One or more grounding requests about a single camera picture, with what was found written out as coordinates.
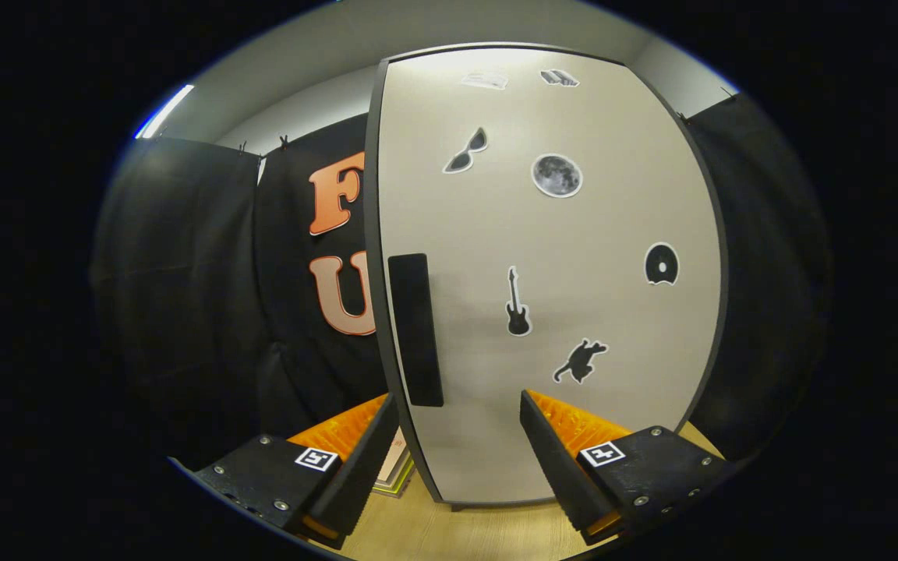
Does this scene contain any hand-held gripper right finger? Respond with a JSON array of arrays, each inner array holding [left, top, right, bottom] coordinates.
[[519, 388, 738, 546]]

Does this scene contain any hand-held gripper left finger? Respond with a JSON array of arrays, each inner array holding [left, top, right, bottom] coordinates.
[[193, 392, 401, 549]]

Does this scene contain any black door handle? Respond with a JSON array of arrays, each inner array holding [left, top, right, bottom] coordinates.
[[387, 252, 445, 408]]

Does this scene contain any grey shoe cabinet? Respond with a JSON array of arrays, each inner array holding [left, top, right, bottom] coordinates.
[[363, 41, 730, 511]]

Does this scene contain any beige shoe cabinet door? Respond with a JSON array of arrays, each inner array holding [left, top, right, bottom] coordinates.
[[377, 48, 723, 503]]

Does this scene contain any beige orange cover book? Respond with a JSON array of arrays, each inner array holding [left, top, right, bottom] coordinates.
[[377, 435, 411, 485]]

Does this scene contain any yellow edged book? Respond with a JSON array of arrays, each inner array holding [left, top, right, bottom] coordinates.
[[375, 460, 417, 499]]

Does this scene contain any black backdrop cloth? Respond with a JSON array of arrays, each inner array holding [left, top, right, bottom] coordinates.
[[90, 92, 832, 468]]

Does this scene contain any ceiling light strip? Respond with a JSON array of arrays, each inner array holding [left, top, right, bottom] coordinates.
[[136, 83, 196, 141]]

